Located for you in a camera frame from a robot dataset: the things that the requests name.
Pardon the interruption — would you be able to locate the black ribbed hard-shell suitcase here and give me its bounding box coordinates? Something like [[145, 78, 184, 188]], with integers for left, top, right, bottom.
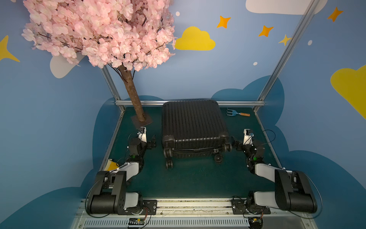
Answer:
[[162, 100, 232, 169]]

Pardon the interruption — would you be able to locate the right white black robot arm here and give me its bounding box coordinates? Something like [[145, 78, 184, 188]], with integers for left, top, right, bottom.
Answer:
[[232, 138, 318, 214]]

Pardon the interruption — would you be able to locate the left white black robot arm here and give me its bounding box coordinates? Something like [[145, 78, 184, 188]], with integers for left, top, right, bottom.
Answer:
[[85, 137, 156, 218]]

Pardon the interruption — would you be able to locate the small green circuit board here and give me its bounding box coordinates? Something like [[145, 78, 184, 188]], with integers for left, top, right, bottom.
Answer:
[[128, 218, 145, 227]]

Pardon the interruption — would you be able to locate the black round connector box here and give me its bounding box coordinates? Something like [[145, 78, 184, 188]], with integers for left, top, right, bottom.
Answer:
[[248, 217, 264, 229]]

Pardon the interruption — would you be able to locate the pink artificial cherry blossom tree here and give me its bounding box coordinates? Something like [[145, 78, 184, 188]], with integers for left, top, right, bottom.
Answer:
[[22, 0, 175, 125]]

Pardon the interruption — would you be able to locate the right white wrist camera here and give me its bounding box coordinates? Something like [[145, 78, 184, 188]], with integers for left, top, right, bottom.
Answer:
[[243, 129, 254, 145]]

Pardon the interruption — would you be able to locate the blue garden fork, wooden handle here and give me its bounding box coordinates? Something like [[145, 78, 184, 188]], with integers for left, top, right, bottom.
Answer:
[[226, 108, 251, 117]]

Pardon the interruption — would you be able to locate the right aluminium frame post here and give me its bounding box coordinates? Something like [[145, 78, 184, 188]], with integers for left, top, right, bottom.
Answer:
[[253, 0, 320, 113]]

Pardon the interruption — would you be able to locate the aluminium frame post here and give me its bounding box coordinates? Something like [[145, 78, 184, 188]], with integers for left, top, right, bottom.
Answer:
[[101, 66, 125, 113], [253, 0, 320, 113]]

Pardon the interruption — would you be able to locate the horizontal aluminium back frame bar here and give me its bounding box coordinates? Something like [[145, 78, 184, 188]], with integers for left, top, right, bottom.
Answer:
[[115, 100, 266, 107]]

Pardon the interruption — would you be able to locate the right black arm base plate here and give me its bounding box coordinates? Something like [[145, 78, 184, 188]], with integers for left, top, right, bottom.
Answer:
[[231, 198, 271, 215]]

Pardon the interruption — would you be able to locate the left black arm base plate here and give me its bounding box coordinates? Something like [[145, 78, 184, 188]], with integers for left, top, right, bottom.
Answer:
[[121, 199, 158, 216]]

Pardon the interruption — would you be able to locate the left aluminium frame post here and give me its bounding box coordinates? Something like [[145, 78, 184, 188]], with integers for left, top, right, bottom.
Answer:
[[101, 66, 125, 113]]

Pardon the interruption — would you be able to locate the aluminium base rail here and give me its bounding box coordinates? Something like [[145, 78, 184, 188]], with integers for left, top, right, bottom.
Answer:
[[70, 197, 318, 229]]

